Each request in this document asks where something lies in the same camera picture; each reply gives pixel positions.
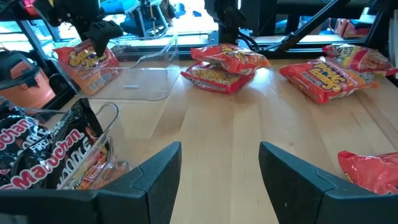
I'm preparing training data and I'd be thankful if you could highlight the clear plastic bin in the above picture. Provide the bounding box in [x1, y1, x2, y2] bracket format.
[51, 33, 180, 103]
[0, 95, 133, 191]

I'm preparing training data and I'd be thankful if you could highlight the orange Saucy Noods pack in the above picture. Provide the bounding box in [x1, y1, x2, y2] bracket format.
[279, 55, 379, 105]
[190, 43, 272, 77]
[338, 150, 398, 196]
[52, 39, 121, 96]

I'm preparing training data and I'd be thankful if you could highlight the orange shop vacuum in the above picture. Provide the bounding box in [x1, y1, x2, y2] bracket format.
[0, 50, 57, 109]

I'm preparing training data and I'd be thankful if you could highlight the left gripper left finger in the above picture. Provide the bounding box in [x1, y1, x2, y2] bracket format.
[0, 141, 183, 224]

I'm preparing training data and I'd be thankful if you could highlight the black aluminium rig frame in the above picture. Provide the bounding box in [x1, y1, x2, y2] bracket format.
[0, 0, 398, 78]

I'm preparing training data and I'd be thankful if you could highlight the red plastic bag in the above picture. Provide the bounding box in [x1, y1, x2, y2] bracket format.
[329, 17, 376, 40]

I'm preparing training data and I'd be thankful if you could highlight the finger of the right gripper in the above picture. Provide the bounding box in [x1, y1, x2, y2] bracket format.
[83, 20, 124, 57]

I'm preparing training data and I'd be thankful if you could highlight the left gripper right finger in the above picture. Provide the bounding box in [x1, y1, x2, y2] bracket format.
[259, 141, 398, 224]

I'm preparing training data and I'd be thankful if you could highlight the yellow red ramen beef pack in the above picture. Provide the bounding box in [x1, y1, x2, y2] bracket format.
[322, 43, 398, 78]
[180, 60, 256, 95]

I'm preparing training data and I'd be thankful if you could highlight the black Fire Noodle pack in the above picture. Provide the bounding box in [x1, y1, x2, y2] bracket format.
[0, 98, 131, 191]
[0, 102, 58, 175]

